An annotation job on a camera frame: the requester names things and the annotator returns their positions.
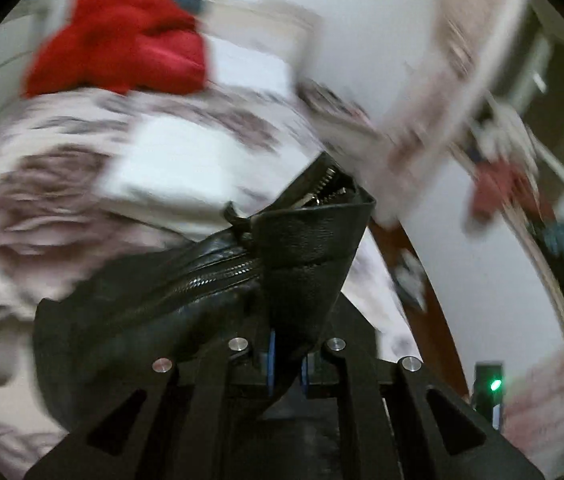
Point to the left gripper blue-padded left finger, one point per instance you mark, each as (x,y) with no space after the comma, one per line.
(184,423)

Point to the pink floral curtain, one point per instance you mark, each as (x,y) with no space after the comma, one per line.
(471,39)

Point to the white bedside nightstand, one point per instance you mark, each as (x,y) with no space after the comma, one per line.
(346,132)

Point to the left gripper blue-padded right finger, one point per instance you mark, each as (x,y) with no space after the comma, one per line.
(398,421)

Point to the white pillow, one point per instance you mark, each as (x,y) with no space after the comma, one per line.
(230,65)

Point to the black leather jacket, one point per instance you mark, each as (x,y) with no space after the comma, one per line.
(283,268)

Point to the red garment on sill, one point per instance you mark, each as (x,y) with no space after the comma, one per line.
(500,184)

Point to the red quilted duvet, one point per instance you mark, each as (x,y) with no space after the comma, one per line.
(120,46)

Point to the white fluffy garment on sill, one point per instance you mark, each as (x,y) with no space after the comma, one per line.
(504,136)

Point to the folded white towel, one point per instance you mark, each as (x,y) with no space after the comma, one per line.
(179,176)

